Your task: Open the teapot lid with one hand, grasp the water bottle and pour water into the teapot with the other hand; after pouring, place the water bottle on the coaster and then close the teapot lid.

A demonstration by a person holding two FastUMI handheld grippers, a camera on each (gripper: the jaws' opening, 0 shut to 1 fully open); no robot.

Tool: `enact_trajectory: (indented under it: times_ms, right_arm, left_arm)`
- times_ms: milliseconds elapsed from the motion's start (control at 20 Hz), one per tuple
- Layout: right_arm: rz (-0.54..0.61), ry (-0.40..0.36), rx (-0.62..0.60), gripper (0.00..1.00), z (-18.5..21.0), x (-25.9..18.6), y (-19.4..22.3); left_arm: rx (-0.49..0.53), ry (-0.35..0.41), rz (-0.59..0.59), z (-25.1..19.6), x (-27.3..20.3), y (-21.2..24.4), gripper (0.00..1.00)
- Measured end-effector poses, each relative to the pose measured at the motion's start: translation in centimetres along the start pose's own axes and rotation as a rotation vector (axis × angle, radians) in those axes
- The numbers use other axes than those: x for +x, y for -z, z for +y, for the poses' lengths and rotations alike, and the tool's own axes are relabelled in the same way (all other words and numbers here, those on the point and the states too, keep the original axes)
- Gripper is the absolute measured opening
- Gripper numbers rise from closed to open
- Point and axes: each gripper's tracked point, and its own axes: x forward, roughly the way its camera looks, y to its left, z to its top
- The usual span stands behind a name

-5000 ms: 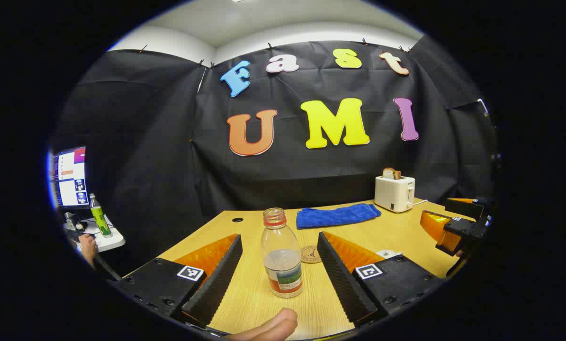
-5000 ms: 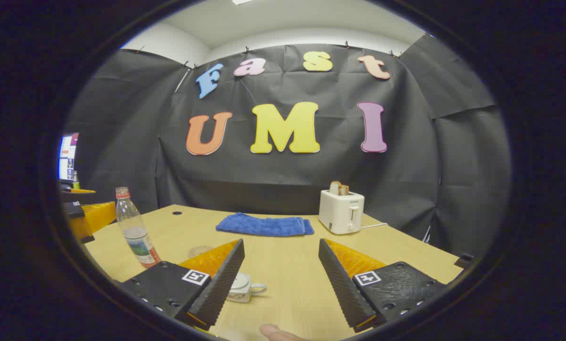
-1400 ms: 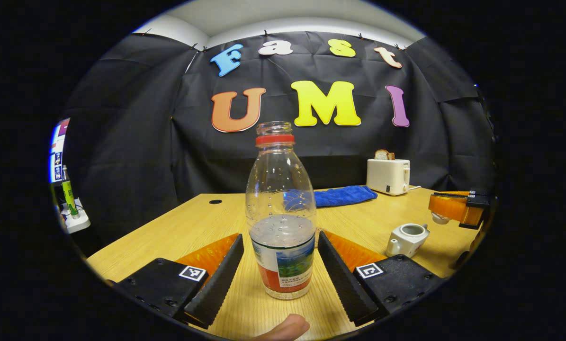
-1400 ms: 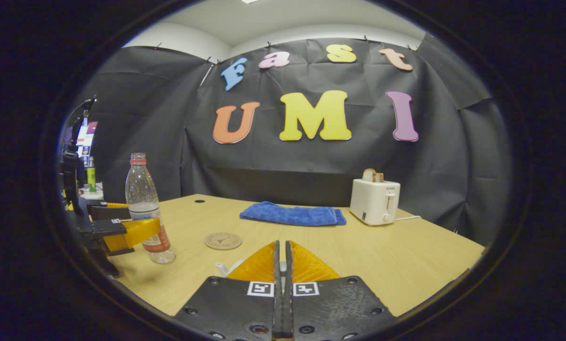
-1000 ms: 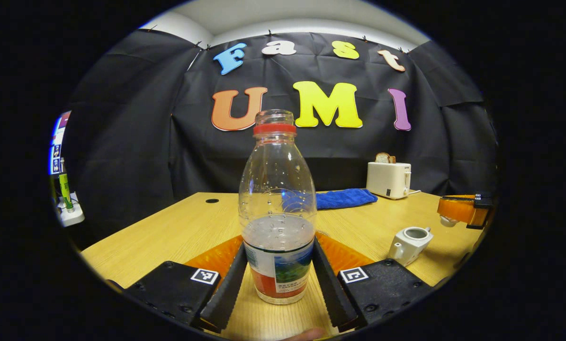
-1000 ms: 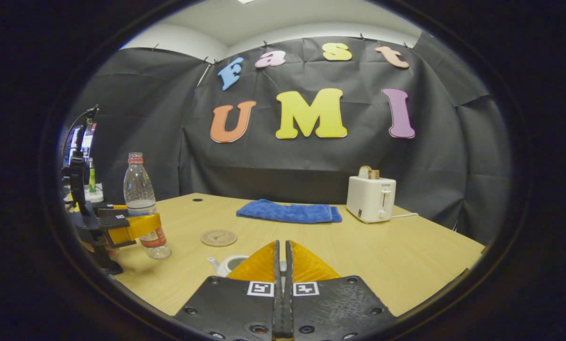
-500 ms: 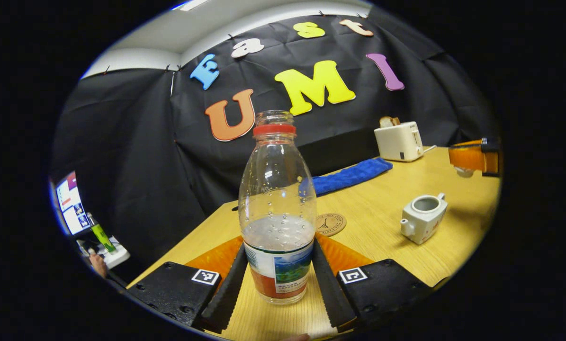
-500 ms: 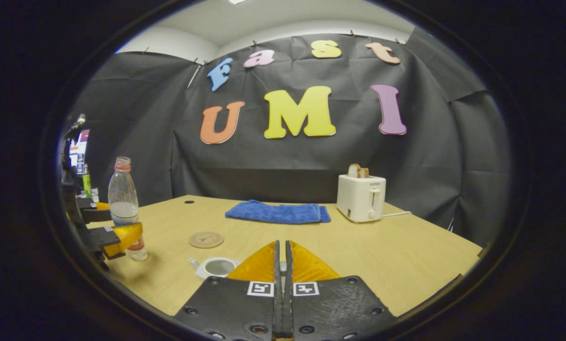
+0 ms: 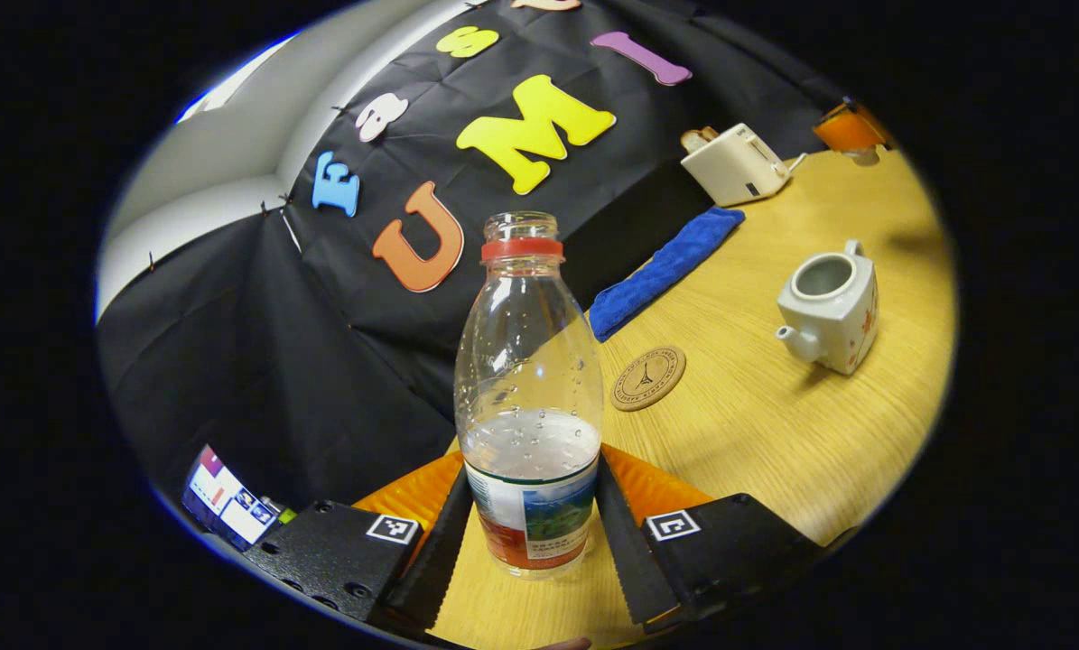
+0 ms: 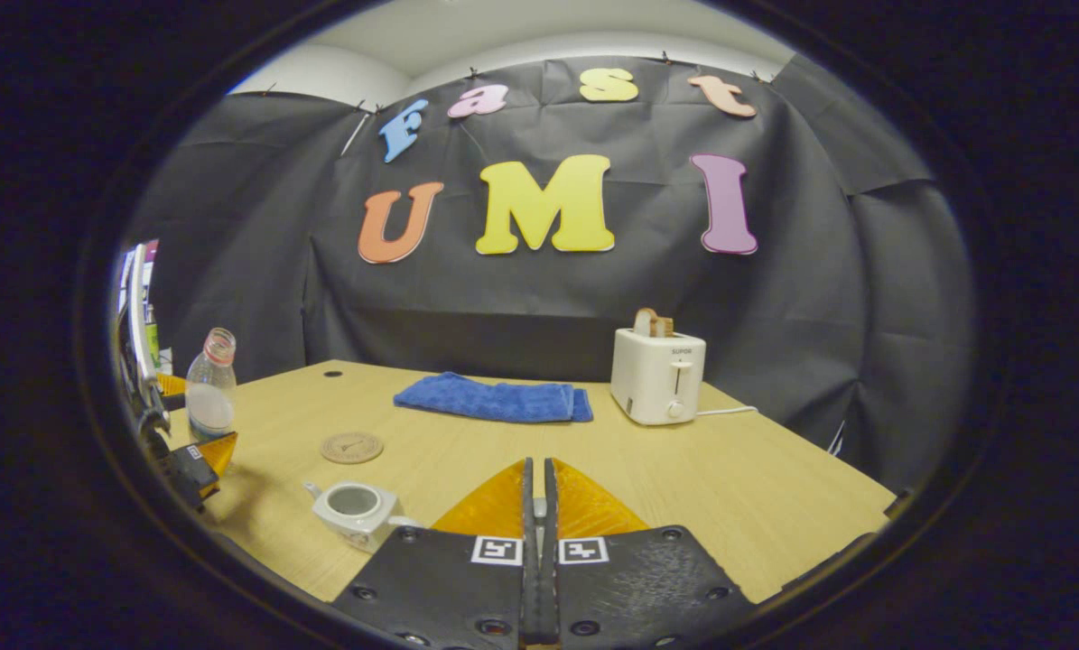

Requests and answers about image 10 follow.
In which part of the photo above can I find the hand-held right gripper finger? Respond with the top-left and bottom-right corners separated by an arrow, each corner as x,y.
539,457 -> 758,650
331,457 -> 542,650

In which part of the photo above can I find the clear plastic water bottle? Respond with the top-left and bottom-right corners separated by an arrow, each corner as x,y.
184,327 -> 237,445

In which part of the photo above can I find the round wooden coaster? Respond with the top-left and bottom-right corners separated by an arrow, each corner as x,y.
320,432 -> 385,465

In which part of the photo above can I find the white teacup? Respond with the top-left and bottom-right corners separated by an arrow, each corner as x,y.
302,480 -> 423,553

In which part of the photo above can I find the computer monitor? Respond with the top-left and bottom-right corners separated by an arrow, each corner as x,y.
116,239 -> 163,389

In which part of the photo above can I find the blue towel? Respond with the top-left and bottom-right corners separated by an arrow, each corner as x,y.
393,371 -> 594,424

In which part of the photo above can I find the white toaster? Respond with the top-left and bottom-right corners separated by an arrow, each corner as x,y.
609,327 -> 708,426

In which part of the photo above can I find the black backdrop cloth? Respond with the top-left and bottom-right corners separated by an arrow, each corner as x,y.
119,56 -> 978,493

